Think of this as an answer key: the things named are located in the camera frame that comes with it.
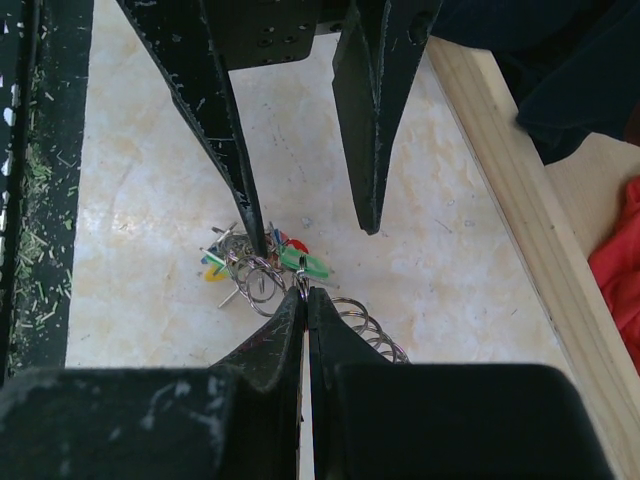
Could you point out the red crumpled cloth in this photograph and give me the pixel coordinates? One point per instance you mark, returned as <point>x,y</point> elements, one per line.
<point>615,266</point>

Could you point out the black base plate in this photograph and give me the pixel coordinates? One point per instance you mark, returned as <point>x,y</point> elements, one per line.
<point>45,48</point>

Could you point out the green key tag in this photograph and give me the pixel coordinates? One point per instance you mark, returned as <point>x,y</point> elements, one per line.
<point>294,259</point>

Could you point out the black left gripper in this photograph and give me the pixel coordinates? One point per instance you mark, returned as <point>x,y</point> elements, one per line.
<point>194,43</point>

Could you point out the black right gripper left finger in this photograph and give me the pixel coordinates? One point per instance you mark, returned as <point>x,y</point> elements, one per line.
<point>237,419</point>

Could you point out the silver key yellow tag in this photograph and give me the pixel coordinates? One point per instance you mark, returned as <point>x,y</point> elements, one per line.
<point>214,274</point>

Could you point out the red key tag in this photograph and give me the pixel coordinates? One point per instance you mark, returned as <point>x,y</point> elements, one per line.
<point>298,245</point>

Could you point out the wooden clothes rack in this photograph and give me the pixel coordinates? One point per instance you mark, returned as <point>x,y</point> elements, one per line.
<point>556,216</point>

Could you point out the steel key organizer yellow handle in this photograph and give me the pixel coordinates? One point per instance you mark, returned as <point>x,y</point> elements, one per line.
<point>260,280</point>

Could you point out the dark navy tank top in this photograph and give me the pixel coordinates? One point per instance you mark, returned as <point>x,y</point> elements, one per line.
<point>572,67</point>

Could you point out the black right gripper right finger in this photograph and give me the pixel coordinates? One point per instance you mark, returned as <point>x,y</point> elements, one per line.
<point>373,419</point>

